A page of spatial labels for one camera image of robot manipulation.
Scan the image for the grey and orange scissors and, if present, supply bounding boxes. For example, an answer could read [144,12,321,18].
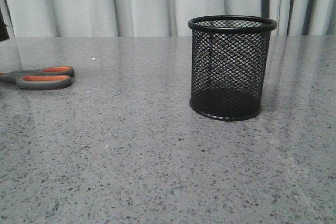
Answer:
[1,66,75,90]

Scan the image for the black robot arm edge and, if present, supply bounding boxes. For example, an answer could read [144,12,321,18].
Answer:
[0,12,9,41]

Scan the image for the black mesh pen cup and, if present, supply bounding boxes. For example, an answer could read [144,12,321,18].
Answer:
[188,15,277,122]

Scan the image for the grey pleated curtain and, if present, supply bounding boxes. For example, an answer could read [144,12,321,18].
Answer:
[1,0,335,37]

